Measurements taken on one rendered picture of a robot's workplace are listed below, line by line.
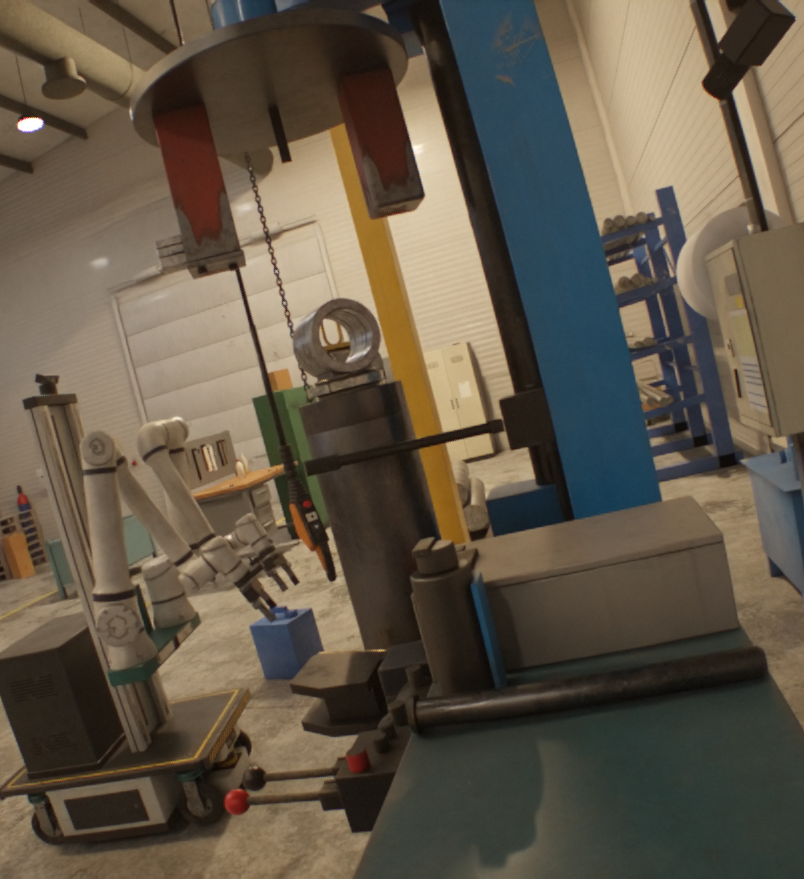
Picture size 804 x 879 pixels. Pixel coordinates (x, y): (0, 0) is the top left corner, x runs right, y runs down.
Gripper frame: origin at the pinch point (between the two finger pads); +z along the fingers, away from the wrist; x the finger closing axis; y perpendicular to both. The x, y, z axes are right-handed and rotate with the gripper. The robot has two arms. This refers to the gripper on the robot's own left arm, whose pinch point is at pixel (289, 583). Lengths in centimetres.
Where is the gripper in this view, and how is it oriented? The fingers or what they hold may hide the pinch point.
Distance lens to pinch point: 313.8
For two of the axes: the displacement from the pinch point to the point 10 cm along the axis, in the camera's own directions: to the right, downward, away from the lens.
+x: 2.5, -0.3, 9.7
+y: 7.7, -6.0, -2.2
